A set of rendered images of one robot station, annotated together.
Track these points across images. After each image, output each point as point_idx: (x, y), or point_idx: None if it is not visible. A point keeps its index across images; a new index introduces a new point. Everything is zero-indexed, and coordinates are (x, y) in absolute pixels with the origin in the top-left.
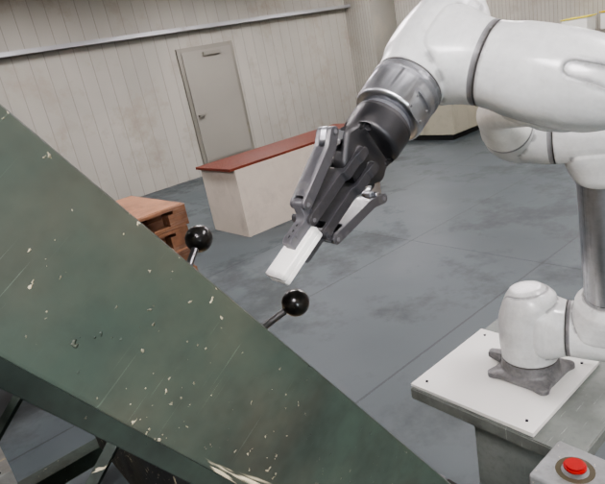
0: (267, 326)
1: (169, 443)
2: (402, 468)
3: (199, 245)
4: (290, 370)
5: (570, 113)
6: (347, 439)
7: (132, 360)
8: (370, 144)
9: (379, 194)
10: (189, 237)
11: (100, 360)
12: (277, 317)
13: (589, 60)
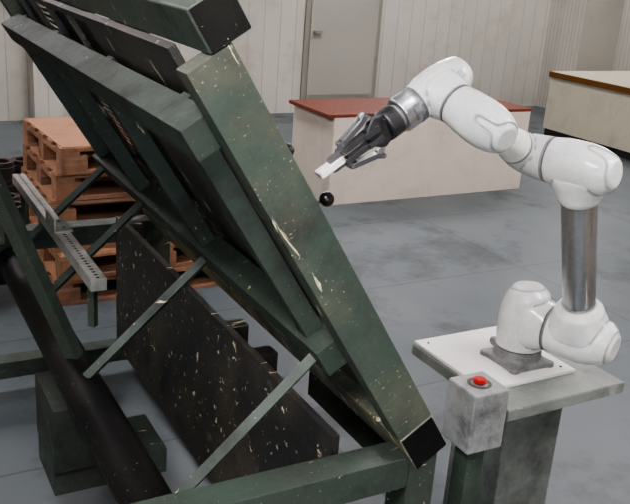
0: None
1: (262, 203)
2: (346, 273)
3: None
4: (309, 200)
5: (475, 140)
6: (324, 242)
7: (261, 169)
8: (383, 127)
9: (383, 153)
10: None
11: (253, 165)
12: None
13: (485, 118)
